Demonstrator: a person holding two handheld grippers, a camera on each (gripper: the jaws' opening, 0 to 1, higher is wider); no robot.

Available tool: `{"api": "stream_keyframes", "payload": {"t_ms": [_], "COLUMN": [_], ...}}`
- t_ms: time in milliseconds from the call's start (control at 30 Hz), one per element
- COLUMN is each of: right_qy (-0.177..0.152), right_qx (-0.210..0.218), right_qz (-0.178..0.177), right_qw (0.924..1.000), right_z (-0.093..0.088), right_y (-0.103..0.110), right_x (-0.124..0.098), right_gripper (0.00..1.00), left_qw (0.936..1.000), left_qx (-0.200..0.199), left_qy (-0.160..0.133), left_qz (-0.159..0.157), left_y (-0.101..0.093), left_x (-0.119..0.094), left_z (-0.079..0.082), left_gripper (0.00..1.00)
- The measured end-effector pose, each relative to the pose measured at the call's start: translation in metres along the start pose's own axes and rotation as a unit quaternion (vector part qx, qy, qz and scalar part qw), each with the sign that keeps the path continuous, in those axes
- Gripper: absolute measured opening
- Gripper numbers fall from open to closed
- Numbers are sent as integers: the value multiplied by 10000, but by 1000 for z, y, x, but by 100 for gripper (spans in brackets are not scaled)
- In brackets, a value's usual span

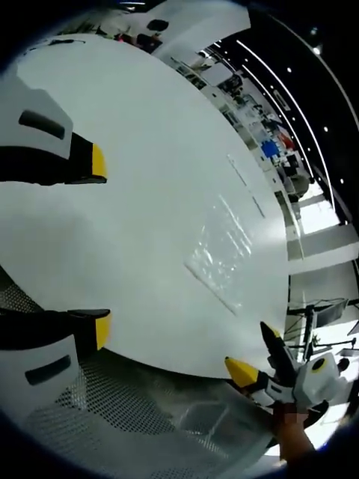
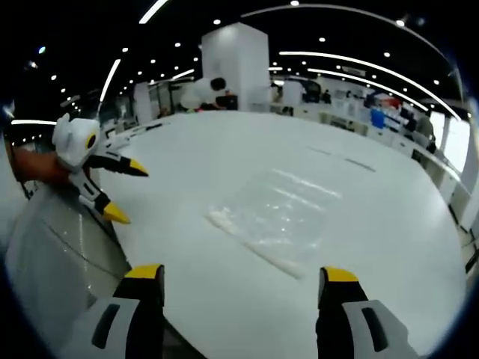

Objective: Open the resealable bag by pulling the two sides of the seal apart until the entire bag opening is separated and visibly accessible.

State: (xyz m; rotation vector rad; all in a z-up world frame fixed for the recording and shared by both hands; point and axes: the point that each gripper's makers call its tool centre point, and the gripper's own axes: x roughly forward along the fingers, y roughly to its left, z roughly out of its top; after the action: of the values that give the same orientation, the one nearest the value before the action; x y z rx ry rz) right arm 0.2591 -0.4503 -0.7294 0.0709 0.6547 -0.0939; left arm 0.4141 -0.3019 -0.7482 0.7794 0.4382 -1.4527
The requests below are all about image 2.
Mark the blue box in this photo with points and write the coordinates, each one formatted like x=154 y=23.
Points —
x=378 y=119

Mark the person's left hand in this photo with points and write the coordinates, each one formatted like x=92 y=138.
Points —
x=43 y=166

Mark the white square pillar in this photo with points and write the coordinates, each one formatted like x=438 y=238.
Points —
x=235 y=67

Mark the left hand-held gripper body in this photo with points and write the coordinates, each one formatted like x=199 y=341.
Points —
x=76 y=141

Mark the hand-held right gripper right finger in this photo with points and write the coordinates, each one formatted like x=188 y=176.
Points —
x=348 y=318

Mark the clear resealable plastic bag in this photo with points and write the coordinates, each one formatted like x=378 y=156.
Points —
x=275 y=220

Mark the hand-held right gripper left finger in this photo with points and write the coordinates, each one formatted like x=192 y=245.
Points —
x=127 y=318

